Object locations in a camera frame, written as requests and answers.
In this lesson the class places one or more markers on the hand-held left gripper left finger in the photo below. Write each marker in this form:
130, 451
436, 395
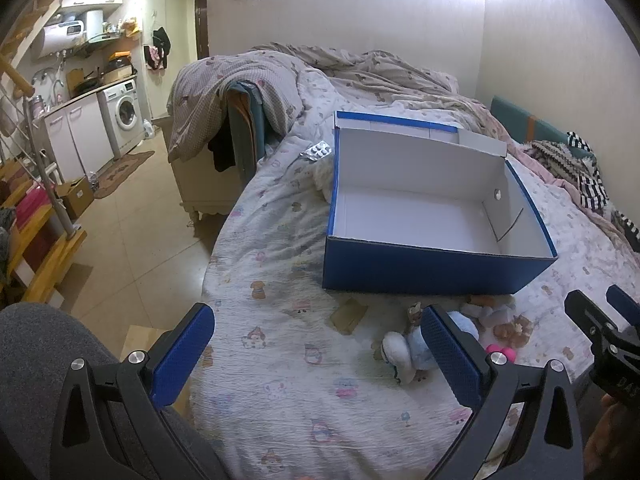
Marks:
182, 355

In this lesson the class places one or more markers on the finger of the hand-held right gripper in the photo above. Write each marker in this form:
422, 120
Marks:
587, 315
624, 307

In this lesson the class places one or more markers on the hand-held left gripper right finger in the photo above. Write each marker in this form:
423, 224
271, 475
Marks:
450, 360

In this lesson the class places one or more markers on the light blue plush toy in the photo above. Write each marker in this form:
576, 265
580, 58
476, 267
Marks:
412, 352

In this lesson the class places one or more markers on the pink rubber toy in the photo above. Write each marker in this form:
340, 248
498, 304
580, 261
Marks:
500, 353

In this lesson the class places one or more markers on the clear plastic packet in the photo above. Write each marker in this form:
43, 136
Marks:
487, 314

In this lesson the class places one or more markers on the small brown plush toy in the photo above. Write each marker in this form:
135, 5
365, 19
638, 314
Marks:
414, 312

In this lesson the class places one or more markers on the blue cardboard box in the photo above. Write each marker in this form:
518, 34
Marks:
415, 210

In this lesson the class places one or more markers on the person's right hand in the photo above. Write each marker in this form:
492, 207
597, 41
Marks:
612, 440

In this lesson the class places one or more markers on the tan cardboard sheet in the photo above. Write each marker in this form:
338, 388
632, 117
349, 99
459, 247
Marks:
140, 340

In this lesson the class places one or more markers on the brown paper card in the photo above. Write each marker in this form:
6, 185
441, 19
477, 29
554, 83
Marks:
349, 316

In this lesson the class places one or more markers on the black and white striped cloth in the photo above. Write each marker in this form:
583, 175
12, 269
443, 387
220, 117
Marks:
587, 175

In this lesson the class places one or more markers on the person's grey trousered leg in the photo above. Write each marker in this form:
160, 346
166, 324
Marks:
45, 340

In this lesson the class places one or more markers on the pink blanket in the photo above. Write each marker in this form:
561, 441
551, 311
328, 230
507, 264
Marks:
537, 167

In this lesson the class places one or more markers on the wooden staircase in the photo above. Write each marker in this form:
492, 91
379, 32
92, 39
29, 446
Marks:
50, 270

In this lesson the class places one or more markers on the brown cardboard box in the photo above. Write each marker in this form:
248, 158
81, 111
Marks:
75, 197

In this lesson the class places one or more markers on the brown door mat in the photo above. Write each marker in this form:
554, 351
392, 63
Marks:
122, 172

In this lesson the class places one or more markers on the teal headboard cushion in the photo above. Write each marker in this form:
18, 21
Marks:
520, 120

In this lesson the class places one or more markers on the red storage box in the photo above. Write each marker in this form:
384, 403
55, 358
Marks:
32, 210

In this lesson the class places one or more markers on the metal stair railing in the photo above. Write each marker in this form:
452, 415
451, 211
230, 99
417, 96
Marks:
50, 180

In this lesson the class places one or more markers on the white plastic bottle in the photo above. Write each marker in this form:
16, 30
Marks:
148, 130

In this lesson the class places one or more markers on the white kitchen cabinet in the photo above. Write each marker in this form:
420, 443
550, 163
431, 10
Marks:
80, 135

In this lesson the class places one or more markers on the silver pill blister pack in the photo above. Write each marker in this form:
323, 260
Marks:
316, 150

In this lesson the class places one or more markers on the white washing machine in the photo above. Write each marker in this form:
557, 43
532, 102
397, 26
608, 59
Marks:
122, 115

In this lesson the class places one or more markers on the grey checked duvet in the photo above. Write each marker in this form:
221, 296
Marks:
260, 75

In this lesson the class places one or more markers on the black cooking pot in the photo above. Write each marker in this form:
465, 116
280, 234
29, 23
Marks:
120, 64

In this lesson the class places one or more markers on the pink and white hanging garment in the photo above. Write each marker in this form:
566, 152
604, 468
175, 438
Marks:
154, 58

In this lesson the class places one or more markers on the black hanging garment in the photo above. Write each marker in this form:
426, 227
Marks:
161, 40

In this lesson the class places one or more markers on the dark wooden door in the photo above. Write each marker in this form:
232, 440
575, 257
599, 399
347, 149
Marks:
201, 22

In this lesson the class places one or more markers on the white water heater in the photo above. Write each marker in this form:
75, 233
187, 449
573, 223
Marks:
62, 35

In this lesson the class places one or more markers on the cream bed frame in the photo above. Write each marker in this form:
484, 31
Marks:
210, 185

